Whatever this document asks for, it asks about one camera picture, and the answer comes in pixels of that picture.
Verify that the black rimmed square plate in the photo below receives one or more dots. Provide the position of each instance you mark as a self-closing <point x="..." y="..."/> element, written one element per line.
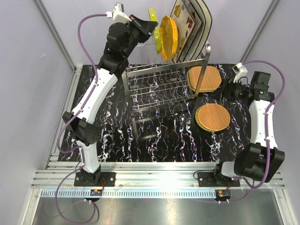
<point x="207" y="28"/>

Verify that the aluminium mounting rail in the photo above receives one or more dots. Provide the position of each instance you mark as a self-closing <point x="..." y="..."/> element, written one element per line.
<point x="160" y="175"/>

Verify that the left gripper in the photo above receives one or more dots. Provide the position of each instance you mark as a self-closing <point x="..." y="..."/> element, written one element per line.
<point x="146" y="26"/>

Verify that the green ceramic plate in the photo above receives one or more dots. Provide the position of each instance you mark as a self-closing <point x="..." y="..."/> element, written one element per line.
<point x="156" y="32"/>

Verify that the orange rounded-square wicker plate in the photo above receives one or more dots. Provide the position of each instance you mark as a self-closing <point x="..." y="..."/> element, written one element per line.
<point x="210" y="82"/>

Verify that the cream floral square plate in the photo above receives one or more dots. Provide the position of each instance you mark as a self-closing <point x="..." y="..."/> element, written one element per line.
<point x="188" y="22"/>

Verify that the stainless steel dish rack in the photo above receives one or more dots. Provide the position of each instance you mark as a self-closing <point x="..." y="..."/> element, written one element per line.
<point x="155" y="85"/>

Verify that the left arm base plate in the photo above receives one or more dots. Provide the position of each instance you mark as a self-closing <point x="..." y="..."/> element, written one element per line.
<point x="97" y="179"/>

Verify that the slotted cable duct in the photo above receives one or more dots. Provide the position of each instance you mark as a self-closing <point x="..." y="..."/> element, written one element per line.
<point x="129" y="193"/>

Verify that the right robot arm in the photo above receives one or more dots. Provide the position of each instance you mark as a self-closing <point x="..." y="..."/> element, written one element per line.
<point x="261" y="158"/>

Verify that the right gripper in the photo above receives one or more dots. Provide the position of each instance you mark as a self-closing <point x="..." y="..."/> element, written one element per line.
<point x="228" y="86"/>

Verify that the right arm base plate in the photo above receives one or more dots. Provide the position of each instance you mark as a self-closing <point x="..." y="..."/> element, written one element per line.
<point x="205" y="179"/>

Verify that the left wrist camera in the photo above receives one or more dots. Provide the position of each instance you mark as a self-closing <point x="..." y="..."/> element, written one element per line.
<point x="117" y="14"/>

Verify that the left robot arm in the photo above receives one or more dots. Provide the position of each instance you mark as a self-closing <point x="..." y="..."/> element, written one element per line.
<point x="123" y="36"/>

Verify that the round brown wicker plate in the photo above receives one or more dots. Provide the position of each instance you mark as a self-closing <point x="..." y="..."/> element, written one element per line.
<point x="213" y="117"/>

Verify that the orange ceramic plate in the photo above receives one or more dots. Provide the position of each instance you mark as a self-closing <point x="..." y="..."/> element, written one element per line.
<point x="169" y="38"/>

